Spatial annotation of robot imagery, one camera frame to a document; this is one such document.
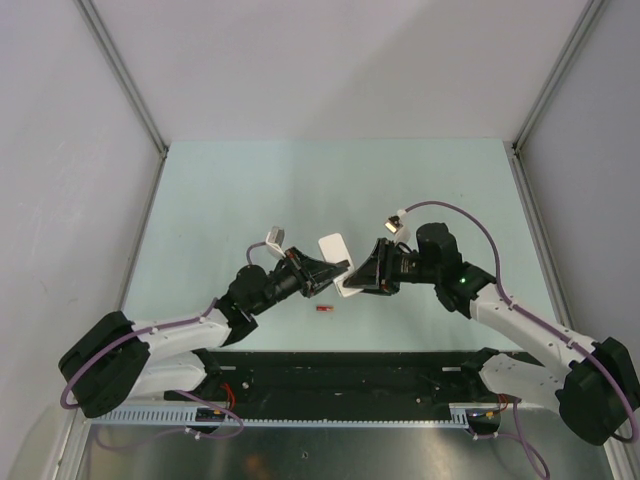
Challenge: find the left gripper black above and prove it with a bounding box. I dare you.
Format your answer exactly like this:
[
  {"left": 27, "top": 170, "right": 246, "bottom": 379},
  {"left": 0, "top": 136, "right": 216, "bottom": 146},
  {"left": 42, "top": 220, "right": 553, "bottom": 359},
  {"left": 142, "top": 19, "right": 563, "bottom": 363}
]
[{"left": 251, "top": 246, "right": 346, "bottom": 316}]

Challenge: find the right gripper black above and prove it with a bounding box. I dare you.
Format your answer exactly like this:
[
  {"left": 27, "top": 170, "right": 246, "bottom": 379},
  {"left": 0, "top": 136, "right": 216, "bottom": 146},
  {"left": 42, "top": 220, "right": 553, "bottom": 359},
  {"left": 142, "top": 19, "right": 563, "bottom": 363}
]
[{"left": 343, "top": 238, "right": 439, "bottom": 297}]

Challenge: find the white remote control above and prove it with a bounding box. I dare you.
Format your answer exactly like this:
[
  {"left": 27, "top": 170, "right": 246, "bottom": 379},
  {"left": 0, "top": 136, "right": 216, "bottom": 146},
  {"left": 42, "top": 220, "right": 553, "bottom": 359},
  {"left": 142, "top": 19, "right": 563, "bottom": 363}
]
[{"left": 318, "top": 233, "right": 361, "bottom": 298}]

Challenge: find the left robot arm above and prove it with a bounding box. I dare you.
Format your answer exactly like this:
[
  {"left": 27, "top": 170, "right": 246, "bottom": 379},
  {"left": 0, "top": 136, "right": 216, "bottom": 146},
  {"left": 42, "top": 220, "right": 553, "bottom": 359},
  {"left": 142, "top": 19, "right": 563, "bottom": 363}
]
[{"left": 58, "top": 247, "right": 350, "bottom": 418}]

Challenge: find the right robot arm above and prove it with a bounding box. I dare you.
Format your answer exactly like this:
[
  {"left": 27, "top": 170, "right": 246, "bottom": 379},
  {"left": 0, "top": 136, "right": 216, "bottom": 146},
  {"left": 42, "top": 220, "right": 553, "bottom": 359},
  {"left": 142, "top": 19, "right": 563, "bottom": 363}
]
[{"left": 344, "top": 223, "right": 639, "bottom": 446}]

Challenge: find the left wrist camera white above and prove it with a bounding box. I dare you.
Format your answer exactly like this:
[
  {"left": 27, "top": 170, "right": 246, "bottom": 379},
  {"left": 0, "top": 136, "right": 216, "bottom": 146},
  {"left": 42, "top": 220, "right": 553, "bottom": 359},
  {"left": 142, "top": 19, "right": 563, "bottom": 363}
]
[{"left": 264, "top": 226, "right": 285, "bottom": 259}]

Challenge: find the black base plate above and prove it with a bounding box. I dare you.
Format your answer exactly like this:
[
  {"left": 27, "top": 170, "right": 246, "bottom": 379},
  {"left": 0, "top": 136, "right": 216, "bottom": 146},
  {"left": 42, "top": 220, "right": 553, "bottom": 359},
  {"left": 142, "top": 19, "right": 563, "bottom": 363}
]
[{"left": 191, "top": 349, "right": 508, "bottom": 419}]

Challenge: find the grey slotted cable duct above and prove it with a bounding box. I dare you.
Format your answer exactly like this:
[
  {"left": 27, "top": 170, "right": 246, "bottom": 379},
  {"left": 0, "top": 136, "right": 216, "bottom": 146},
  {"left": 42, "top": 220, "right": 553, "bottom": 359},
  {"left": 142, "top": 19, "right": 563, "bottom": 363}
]
[{"left": 93, "top": 404, "right": 502, "bottom": 428}]

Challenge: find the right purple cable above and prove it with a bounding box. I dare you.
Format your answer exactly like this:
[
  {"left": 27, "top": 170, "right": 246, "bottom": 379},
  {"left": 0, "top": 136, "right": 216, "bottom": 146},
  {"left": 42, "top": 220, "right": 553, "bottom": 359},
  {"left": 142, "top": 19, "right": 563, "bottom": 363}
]
[{"left": 399, "top": 200, "right": 636, "bottom": 476}]

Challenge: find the purple cable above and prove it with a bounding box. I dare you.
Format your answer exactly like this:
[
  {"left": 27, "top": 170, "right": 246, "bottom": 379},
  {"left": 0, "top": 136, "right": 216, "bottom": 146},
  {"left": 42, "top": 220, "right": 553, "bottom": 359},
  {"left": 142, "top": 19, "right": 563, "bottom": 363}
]
[
  {"left": 399, "top": 200, "right": 636, "bottom": 476},
  {"left": 59, "top": 240, "right": 274, "bottom": 451}
]

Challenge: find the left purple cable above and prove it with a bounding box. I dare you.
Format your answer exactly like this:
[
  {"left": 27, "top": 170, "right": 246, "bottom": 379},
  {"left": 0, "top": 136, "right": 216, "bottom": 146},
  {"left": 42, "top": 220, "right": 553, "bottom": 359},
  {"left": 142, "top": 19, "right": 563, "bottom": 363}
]
[{"left": 59, "top": 240, "right": 274, "bottom": 451}]

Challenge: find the left aluminium frame post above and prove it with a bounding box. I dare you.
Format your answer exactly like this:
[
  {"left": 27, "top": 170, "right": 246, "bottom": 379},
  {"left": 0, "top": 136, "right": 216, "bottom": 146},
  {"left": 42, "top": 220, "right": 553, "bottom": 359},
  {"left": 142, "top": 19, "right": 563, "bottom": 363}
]
[{"left": 73, "top": 0, "right": 169, "bottom": 159}]

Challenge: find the aluminium frame post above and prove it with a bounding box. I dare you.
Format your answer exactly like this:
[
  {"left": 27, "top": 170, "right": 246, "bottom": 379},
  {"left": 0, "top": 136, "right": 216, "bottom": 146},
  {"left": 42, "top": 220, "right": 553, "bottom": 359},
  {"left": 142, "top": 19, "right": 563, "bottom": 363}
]
[
  {"left": 511, "top": 0, "right": 609, "bottom": 153},
  {"left": 73, "top": 0, "right": 169, "bottom": 159}
]

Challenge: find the right aluminium frame post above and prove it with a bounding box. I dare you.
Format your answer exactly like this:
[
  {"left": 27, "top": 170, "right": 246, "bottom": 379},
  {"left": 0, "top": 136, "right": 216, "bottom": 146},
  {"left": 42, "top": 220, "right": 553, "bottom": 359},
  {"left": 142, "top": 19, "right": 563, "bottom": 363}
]
[{"left": 511, "top": 0, "right": 609, "bottom": 153}]

